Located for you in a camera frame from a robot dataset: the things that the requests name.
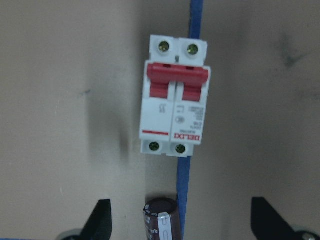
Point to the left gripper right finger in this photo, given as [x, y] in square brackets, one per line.
[268, 224]

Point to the white red circuit breaker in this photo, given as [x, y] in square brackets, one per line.
[175, 91]

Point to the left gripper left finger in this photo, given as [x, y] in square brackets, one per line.
[99, 224]

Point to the dark brown cylindrical capacitor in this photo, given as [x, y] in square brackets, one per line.
[162, 219]

